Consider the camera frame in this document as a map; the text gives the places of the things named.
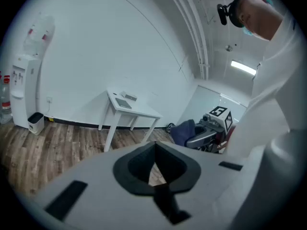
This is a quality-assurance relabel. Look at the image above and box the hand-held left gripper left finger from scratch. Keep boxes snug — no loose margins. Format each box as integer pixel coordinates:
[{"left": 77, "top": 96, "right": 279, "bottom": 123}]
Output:
[{"left": 112, "top": 141, "right": 156, "bottom": 196}]

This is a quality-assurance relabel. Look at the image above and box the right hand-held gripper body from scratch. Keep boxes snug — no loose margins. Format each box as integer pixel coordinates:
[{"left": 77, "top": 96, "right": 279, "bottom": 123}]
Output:
[{"left": 186, "top": 106, "right": 234, "bottom": 152}]

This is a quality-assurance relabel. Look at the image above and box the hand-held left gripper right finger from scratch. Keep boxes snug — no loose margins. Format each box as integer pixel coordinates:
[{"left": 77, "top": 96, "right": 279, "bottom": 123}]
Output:
[{"left": 155, "top": 141, "right": 201, "bottom": 194}]

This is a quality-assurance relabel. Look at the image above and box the dark grey notebook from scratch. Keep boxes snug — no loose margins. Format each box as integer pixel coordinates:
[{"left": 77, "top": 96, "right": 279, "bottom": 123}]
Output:
[{"left": 115, "top": 97, "right": 133, "bottom": 110}]

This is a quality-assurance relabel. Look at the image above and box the person's white shirt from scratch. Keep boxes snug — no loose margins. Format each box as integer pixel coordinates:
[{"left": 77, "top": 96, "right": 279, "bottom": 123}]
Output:
[{"left": 226, "top": 11, "right": 305, "bottom": 167}]

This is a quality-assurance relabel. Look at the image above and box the ceiling light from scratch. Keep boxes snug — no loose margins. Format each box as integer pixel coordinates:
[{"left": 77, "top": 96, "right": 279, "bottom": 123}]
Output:
[{"left": 230, "top": 60, "right": 257, "bottom": 76}]

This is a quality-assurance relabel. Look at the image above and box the white table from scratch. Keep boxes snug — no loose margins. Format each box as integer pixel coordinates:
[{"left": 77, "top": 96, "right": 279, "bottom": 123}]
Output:
[{"left": 98, "top": 88, "right": 164, "bottom": 153}]

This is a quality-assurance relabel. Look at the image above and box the grey and white box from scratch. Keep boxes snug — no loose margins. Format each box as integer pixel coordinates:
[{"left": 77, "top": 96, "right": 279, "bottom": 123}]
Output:
[{"left": 120, "top": 91, "right": 138, "bottom": 102}]

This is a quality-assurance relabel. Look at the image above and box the white trash bin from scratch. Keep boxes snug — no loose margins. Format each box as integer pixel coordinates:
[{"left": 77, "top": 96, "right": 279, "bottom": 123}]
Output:
[{"left": 27, "top": 112, "right": 45, "bottom": 136}]

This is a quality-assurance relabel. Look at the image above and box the person's head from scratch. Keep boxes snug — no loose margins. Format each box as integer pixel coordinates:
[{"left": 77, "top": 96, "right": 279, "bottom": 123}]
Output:
[{"left": 234, "top": 0, "right": 283, "bottom": 42}]

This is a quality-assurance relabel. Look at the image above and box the white water dispenser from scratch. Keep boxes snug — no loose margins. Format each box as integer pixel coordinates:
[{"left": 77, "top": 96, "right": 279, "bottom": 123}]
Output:
[{"left": 10, "top": 54, "right": 42, "bottom": 129}]

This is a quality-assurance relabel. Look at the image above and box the red-capped water bottle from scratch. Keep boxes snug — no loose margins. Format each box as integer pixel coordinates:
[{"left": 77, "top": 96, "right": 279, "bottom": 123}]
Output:
[{"left": 0, "top": 75, "right": 13, "bottom": 125}]

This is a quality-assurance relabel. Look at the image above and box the clear water jug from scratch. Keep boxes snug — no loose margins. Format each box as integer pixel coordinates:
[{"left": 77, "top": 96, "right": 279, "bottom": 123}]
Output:
[{"left": 23, "top": 14, "right": 56, "bottom": 57}]

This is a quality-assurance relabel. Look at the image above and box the black head camera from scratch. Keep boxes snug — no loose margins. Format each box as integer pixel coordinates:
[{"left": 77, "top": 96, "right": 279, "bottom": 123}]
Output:
[{"left": 216, "top": 3, "right": 232, "bottom": 26}]

